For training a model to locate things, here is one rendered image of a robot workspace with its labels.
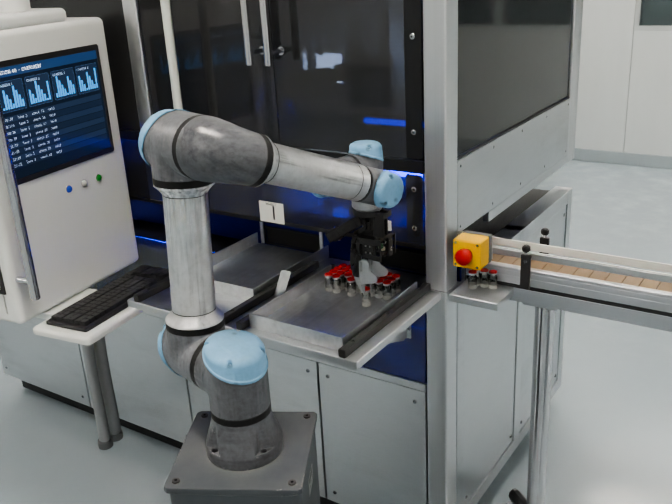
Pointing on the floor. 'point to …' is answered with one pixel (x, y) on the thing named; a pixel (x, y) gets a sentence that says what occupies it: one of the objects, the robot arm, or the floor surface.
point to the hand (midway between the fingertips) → (363, 285)
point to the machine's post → (441, 240)
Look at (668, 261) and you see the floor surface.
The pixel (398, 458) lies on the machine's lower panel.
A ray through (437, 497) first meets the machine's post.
